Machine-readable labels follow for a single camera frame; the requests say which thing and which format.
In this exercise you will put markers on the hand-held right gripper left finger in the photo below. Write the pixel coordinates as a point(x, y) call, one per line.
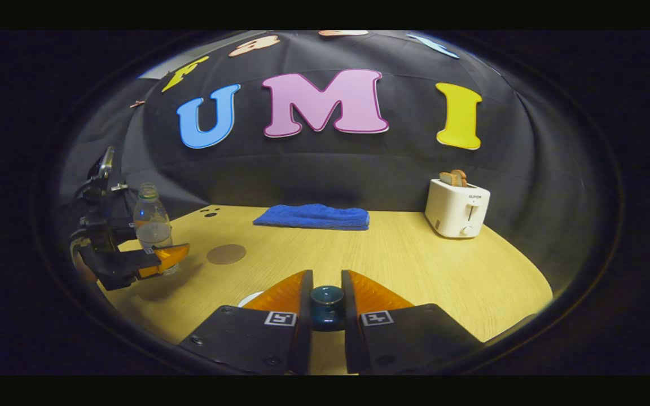
point(302, 327)

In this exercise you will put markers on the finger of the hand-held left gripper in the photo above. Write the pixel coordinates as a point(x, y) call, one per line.
point(124, 269)

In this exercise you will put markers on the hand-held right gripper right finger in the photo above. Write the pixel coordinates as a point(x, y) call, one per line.
point(352, 327)

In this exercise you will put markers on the dark teal teacup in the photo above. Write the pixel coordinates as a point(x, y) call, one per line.
point(328, 324)

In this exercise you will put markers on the dark teal teacup lid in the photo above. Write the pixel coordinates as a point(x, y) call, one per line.
point(326, 296)

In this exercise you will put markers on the clear plastic water bottle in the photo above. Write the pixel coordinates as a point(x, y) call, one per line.
point(153, 225)

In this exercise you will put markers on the round coaster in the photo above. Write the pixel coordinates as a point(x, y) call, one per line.
point(226, 254)

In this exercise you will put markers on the white saucer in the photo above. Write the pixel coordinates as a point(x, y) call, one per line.
point(250, 299)

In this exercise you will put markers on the blue folded towel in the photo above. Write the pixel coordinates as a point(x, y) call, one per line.
point(313, 217)

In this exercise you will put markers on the white toaster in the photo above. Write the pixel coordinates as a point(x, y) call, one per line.
point(455, 211)

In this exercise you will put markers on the black backdrop cloth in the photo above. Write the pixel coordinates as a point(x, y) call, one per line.
point(325, 169)

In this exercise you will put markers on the toasted bread slice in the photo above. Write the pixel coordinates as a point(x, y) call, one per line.
point(453, 178)

